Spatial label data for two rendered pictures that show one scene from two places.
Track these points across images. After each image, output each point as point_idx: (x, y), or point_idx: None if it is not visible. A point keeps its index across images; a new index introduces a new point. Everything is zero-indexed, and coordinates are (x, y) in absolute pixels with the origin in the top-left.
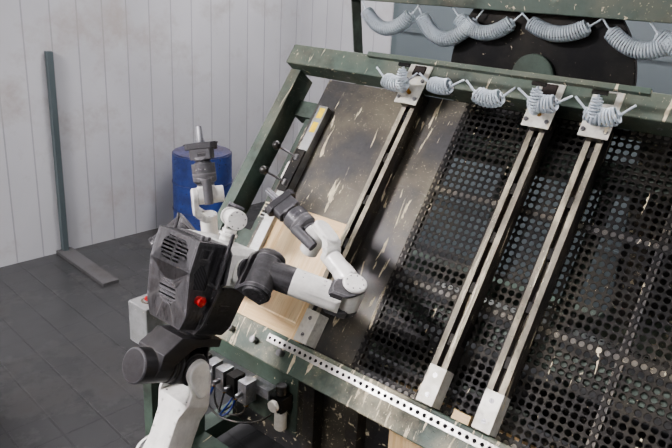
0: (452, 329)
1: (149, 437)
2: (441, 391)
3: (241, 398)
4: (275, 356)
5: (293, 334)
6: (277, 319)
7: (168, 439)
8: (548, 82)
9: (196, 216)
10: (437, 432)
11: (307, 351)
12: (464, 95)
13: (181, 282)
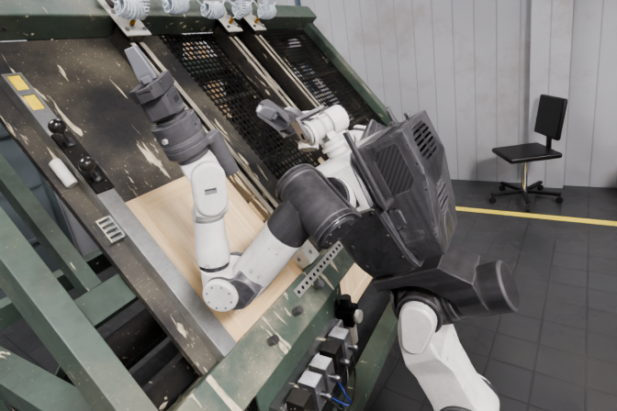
0: None
1: (474, 402)
2: None
3: (349, 351)
4: (316, 294)
5: (293, 272)
6: (272, 283)
7: (472, 367)
8: None
9: (228, 206)
10: None
11: (319, 260)
12: (162, 24)
13: (443, 167)
